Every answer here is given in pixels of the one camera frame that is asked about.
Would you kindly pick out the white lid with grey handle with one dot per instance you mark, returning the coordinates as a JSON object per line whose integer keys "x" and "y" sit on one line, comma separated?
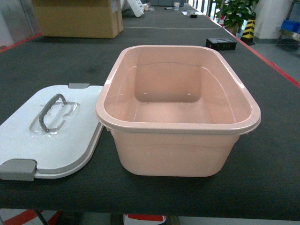
{"x": 52, "y": 135}

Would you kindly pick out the pink plastic storage box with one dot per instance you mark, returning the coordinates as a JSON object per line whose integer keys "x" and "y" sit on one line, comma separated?
{"x": 175, "y": 110}

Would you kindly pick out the cardboard box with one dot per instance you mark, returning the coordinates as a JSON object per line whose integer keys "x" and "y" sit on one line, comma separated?
{"x": 79, "y": 18}

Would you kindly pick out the black rectangular device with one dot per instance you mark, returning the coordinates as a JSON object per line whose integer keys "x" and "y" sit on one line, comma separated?
{"x": 221, "y": 44}

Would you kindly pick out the white paper cup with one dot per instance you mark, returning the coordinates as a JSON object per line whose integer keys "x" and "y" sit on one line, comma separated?
{"x": 176, "y": 6}

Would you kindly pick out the yellow black striped bollard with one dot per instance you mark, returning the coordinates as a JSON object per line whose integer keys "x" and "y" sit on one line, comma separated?
{"x": 248, "y": 34}

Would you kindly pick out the potted green plant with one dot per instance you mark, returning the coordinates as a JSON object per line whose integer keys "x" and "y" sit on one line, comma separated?
{"x": 235, "y": 12}

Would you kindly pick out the steel shelf with blue bins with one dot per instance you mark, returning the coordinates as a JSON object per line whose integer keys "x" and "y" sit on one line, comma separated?
{"x": 289, "y": 31}

